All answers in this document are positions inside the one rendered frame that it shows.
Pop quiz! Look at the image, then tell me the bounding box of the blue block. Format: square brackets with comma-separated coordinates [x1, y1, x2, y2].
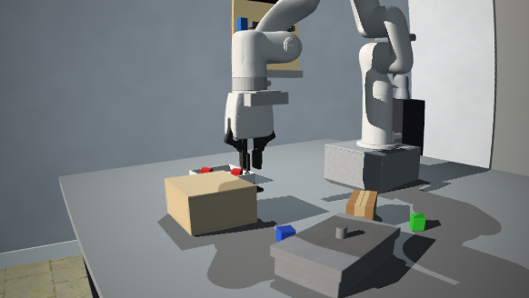
[276, 225, 296, 242]

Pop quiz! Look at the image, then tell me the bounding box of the small green block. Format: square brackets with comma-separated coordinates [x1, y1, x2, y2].
[409, 214, 426, 231]

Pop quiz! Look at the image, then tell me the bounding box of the brown cardboard box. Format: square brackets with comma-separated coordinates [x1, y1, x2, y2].
[345, 190, 378, 220]

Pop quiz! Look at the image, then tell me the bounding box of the light wooden cabinet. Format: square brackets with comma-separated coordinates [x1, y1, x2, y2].
[165, 170, 264, 236]

